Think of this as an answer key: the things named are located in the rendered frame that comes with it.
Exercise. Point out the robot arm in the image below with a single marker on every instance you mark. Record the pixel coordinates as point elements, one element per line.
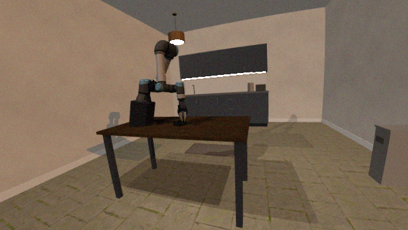
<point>165,52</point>

